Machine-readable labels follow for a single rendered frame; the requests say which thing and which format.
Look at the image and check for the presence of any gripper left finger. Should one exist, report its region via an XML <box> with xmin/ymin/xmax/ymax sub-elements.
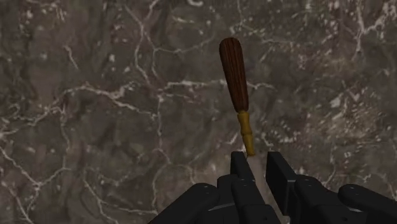
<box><xmin>148</xmin><ymin>151</ymin><xmax>281</xmax><ymax>224</ymax></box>

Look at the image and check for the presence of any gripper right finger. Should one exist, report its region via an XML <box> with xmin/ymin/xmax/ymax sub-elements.
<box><xmin>265</xmin><ymin>151</ymin><xmax>397</xmax><ymax>224</ymax></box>

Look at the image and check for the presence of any wooden handled tool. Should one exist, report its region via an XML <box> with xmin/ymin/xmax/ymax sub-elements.
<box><xmin>218</xmin><ymin>37</ymin><xmax>256</xmax><ymax>157</ymax></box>

